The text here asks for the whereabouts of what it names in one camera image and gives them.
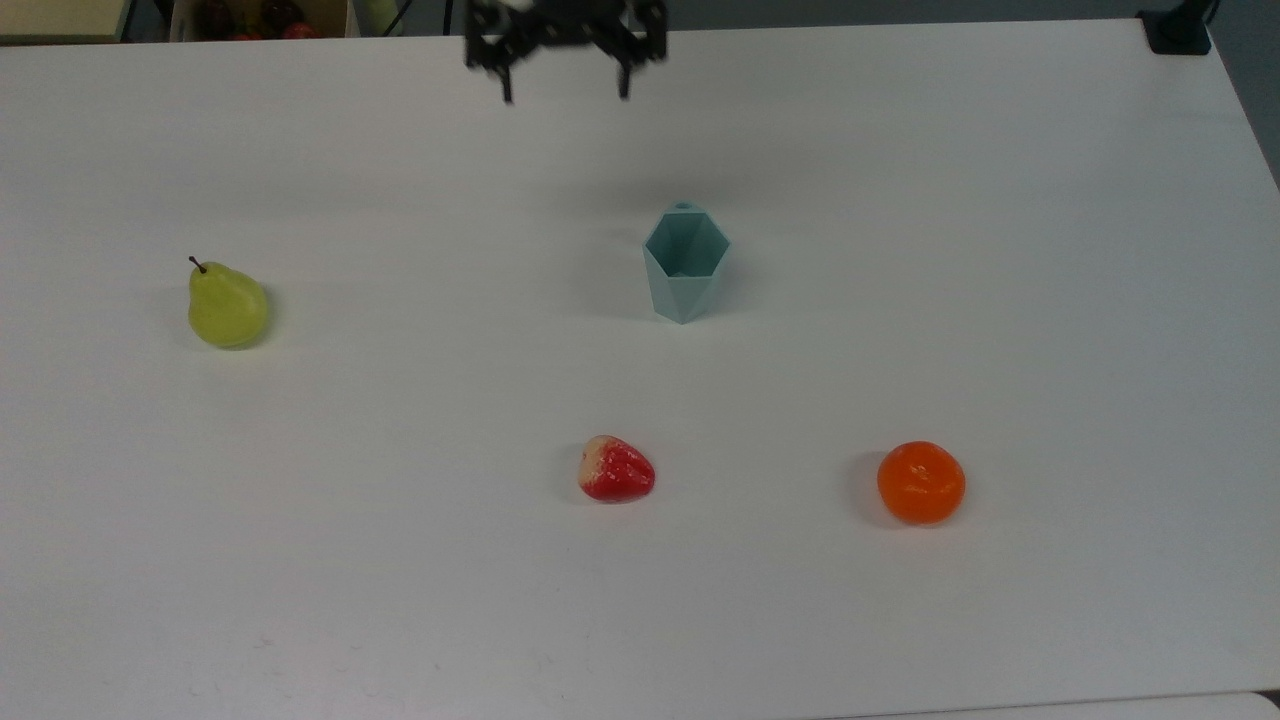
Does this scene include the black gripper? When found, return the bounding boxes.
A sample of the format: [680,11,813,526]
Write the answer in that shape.
[465,0,669,105]

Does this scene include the light blue faceted mug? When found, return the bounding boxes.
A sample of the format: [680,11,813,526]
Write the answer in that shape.
[642,202,733,325]

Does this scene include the cardboard box of fruit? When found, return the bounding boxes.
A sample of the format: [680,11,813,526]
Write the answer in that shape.
[170,0,351,42]

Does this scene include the red and cream apple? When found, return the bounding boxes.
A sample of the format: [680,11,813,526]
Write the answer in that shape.
[578,435,657,503]

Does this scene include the green pear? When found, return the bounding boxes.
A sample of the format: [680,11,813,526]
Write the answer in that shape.
[187,256,270,349]

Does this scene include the beige wooden board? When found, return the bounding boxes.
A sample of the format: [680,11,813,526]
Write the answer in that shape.
[0,0,133,45]

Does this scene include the orange mandarin fruit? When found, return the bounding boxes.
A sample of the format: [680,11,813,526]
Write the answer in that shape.
[877,440,967,526]

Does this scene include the black stand base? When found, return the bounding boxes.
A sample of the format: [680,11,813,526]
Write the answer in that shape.
[1138,0,1223,56]

